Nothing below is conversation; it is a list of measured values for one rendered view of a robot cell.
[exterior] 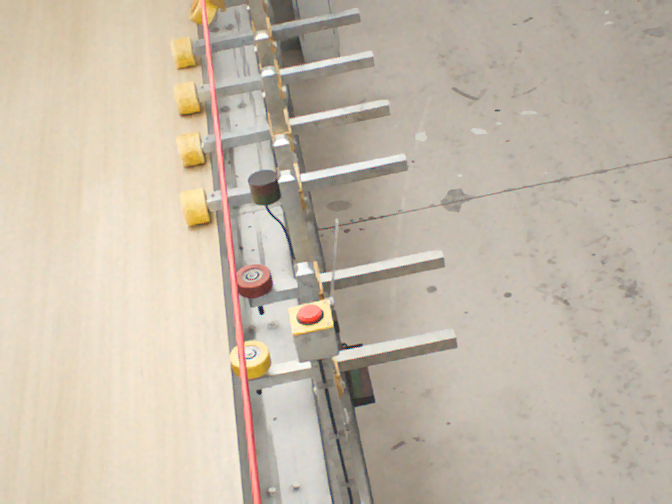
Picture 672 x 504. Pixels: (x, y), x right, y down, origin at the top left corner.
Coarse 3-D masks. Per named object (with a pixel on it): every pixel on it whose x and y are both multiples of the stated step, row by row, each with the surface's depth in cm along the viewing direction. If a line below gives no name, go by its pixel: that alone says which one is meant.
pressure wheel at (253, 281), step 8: (256, 264) 279; (240, 272) 278; (248, 272) 278; (256, 272) 278; (264, 272) 277; (240, 280) 276; (248, 280) 276; (256, 280) 275; (264, 280) 274; (272, 280) 278; (240, 288) 275; (248, 288) 274; (256, 288) 274; (264, 288) 275; (248, 296) 275; (256, 296) 275; (264, 312) 283
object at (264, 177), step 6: (258, 174) 258; (264, 174) 258; (270, 174) 258; (252, 180) 257; (258, 180) 257; (264, 180) 256; (270, 180) 256; (282, 204) 260; (282, 228) 265; (288, 240) 267; (294, 258) 269
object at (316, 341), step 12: (288, 312) 216; (324, 312) 214; (300, 324) 213; (312, 324) 212; (324, 324) 212; (300, 336) 212; (312, 336) 212; (324, 336) 212; (300, 348) 213; (312, 348) 214; (324, 348) 214; (336, 348) 214; (300, 360) 215; (312, 360) 215
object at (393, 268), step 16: (416, 256) 280; (432, 256) 279; (336, 272) 280; (352, 272) 279; (368, 272) 278; (384, 272) 279; (400, 272) 279; (416, 272) 280; (272, 288) 279; (288, 288) 278; (336, 288) 280; (256, 304) 279
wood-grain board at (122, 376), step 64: (0, 0) 409; (64, 0) 401; (128, 0) 394; (192, 0) 388; (0, 64) 374; (64, 64) 368; (128, 64) 362; (0, 128) 345; (64, 128) 340; (128, 128) 335; (192, 128) 330; (0, 192) 320; (64, 192) 315; (128, 192) 311; (0, 256) 298; (64, 256) 294; (128, 256) 290; (192, 256) 286; (0, 320) 279; (64, 320) 276; (128, 320) 272; (192, 320) 269; (0, 384) 262; (64, 384) 259; (128, 384) 256; (192, 384) 253; (0, 448) 248; (64, 448) 245; (128, 448) 242; (192, 448) 239
